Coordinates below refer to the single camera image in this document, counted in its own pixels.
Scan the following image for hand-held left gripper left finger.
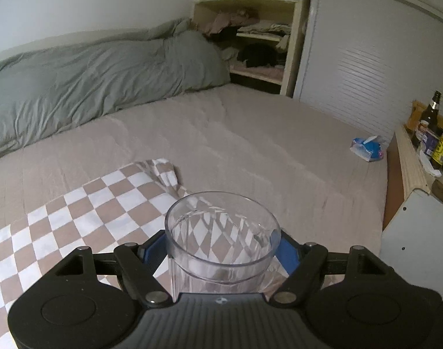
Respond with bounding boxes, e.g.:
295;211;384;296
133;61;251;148
56;233;172;307

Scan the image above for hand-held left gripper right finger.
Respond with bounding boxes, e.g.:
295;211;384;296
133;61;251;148
269;231;395;305

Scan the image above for clear glass cup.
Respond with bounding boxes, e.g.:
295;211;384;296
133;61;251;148
165;190;282;303

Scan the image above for brown white checkered cloth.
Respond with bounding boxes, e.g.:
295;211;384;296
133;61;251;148
0;158;292;349

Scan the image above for bed with beige sheet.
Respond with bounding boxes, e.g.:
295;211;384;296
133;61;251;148
0;82;396;259

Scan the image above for white panel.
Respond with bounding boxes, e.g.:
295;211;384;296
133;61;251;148
381;188;443;300

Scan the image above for blue tissue pack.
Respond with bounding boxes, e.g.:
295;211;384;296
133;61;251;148
349;135;386;163

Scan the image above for wooden bedside shelf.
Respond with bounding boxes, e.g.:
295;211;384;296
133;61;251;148
382;122;443;231

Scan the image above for yellow label bottle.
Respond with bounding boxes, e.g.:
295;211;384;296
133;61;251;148
431;134;443;170

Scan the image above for yellow box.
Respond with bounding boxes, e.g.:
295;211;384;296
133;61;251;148
406;100;426;133

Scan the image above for grey duvet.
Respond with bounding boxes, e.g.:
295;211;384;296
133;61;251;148
0;18;231;164

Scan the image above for brown glass bottle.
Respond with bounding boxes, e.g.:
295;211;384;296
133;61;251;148
417;90;443;146

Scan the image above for black clothes pile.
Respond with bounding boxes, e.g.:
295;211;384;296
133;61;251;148
237;42;288;70

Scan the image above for white slatted wardrobe door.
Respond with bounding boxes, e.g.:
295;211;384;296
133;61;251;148
293;0;443;147

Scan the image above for open wooden shelf unit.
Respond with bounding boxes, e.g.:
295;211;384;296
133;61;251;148
192;0;306;98

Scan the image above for folded light clothes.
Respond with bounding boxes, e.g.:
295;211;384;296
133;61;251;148
237;22;293;51

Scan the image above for pink clothes pile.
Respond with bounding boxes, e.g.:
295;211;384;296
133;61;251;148
203;8;260;36

